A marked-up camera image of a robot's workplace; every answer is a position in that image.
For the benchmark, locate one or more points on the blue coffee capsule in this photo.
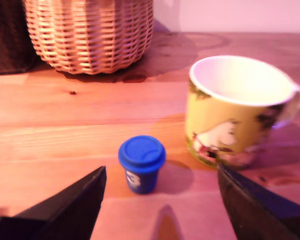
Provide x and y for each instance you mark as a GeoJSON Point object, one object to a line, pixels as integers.
{"type": "Point", "coordinates": [142, 165]}

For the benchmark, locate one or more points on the yellow-green cartoon print mug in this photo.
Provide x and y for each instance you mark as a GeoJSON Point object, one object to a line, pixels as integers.
{"type": "Point", "coordinates": [222, 125]}

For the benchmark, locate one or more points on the dark brown container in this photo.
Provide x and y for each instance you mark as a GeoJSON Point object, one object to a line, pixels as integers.
{"type": "Point", "coordinates": [7, 37]}

